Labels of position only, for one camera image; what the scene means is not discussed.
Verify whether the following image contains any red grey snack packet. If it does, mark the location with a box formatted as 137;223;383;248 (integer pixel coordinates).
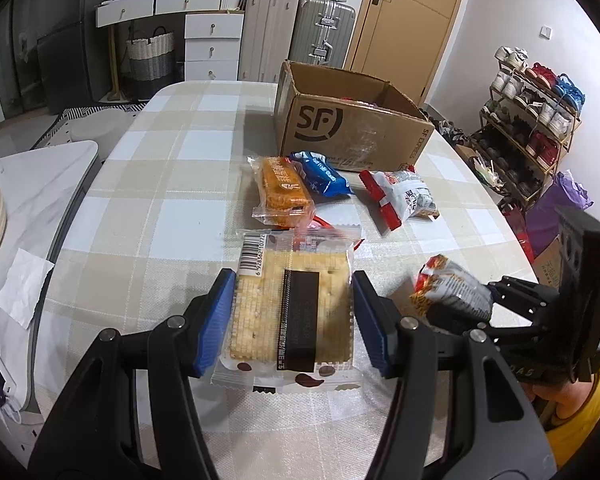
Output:
410;253;496;322

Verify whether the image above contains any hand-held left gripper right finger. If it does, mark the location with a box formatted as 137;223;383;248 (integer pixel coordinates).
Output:
351;270;556;480

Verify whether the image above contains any white drawer desk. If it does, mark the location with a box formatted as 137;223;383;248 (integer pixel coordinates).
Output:
94;0;246;102

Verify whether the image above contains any silver suitcase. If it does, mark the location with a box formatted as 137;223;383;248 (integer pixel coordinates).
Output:
288;0;357;69

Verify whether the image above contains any purple bag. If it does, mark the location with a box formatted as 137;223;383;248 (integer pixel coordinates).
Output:
524;169;594;257

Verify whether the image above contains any printed cardboard carton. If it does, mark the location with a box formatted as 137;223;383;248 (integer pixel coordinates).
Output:
534;234;564;287

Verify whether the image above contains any shoe rack with shoes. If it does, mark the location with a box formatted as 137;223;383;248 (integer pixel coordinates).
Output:
480;46;586;196

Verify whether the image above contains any woven laundry basket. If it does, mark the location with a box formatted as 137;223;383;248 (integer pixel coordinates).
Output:
125;27;176;102

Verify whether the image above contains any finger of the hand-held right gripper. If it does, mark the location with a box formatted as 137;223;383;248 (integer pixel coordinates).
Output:
425;307;531;345
486;275;562;322

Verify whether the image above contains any marble side table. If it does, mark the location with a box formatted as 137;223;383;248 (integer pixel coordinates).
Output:
0;139;102;463

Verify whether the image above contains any red gift box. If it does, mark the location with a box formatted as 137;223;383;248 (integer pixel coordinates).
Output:
501;204;537;262

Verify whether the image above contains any pile of dark shoes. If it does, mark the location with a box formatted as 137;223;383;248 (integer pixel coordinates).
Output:
431;119;469;147

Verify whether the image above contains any white trash bin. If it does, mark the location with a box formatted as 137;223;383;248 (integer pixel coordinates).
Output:
471;154;507;197

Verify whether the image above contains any red gold snack packet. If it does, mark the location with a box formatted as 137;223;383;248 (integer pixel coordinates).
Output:
292;215;365;254

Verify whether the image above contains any brown cardboard box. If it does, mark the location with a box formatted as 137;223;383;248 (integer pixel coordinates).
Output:
273;59;436;174

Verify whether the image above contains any white tissue paper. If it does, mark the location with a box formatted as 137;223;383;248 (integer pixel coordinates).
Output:
0;249;56;329

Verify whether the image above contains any clear cracker packet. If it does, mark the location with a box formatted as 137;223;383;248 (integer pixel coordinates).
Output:
210;231;364;394

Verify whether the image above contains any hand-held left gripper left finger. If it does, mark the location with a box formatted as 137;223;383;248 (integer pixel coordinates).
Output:
27;268;238;480

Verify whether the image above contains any beige suitcase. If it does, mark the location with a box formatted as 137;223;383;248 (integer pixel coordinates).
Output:
239;0;301;84

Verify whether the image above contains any white red snack bag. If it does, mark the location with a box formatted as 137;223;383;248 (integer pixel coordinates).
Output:
358;168;440;234

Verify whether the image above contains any wooden door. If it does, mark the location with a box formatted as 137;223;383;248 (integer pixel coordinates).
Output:
347;0;474;107

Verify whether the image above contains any orange cake packet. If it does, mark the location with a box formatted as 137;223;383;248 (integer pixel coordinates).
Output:
246;155;317;232

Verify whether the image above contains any blue cookie packet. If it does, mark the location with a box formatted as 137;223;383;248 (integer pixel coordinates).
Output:
290;150;356;199

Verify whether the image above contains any person's right hand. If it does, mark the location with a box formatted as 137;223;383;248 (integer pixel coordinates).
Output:
522;381;581;432

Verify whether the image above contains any grey refrigerator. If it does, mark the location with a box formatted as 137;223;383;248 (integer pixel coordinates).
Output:
0;0;99;117

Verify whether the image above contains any black white patterned rug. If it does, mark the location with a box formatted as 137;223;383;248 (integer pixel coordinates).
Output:
29;102;152;152

